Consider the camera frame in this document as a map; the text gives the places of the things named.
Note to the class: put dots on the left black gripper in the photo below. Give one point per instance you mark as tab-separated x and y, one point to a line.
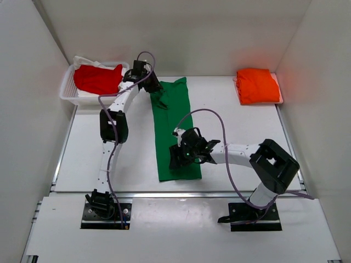
156	85

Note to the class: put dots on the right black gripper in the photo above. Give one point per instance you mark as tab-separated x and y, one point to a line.
175	152

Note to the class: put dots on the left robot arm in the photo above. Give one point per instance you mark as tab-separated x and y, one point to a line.
114	131

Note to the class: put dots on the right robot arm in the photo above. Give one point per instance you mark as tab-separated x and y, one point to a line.
273	165

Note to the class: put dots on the red t-shirt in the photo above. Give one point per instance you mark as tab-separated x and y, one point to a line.
99	81

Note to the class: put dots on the white plastic basket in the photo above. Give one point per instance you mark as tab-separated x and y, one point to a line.
69	92

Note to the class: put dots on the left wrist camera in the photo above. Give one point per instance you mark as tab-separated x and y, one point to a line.
147	66

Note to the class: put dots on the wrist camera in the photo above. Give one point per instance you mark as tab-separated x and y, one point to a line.
178	134
147	66

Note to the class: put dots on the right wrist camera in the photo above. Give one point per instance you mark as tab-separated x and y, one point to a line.
178	134

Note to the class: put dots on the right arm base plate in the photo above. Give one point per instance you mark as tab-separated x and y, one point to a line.
243	218

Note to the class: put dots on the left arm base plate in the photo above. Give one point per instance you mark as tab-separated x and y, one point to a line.
96	220

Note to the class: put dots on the aluminium rail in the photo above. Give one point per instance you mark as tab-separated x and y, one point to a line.
170	194

